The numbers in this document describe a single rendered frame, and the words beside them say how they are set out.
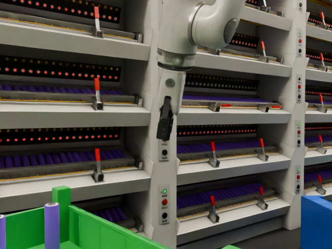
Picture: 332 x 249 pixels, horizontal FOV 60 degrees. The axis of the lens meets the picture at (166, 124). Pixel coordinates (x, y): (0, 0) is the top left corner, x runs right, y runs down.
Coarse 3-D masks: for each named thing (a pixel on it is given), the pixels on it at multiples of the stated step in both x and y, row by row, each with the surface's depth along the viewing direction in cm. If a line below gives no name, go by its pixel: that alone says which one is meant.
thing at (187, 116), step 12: (264, 96) 137; (276, 96) 131; (180, 108) 98; (192, 108) 101; (204, 108) 104; (288, 108) 126; (180, 120) 95; (192, 120) 97; (204, 120) 100; (216, 120) 103; (228, 120) 106; (240, 120) 110; (252, 120) 113; (264, 120) 117; (276, 120) 121; (288, 120) 125
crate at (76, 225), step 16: (64, 192) 40; (64, 208) 41; (80, 208) 39; (16, 224) 38; (32, 224) 39; (64, 224) 41; (80, 224) 39; (96, 224) 36; (112, 224) 34; (16, 240) 38; (32, 240) 39; (64, 240) 41; (80, 240) 39; (96, 240) 36; (112, 240) 34; (128, 240) 31; (144, 240) 30
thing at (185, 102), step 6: (186, 102) 100; (192, 102) 102; (198, 102) 103; (204, 102) 105; (222, 102) 109; (228, 102) 111; (234, 102) 112; (240, 102) 114; (246, 102) 117; (252, 102) 119; (258, 102) 121; (264, 102) 124; (270, 108) 122; (276, 108) 124
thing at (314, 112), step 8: (312, 88) 160; (320, 88) 163; (328, 88) 167; (312, 96) 162; (320, 96) 141; (328, 96) 170; (312, 104) 144; (320, 104) 148; (328, 104) 152; (312, 112) 136; (320, 112) 140; (328, 112) 144; (312, 120) 135; (320, 120) 139; (328, 120) 143
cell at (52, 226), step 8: (48, 208) 37; (56, 208) 37; (48, 216) 37; (56, 216) 37; (48, 224) 37; (56, 224) 37; (48, 232) 37; (56, 232) 37; (48, 240) 37; (56, 240) 37; (48, 248) 37; (56, 248) 37
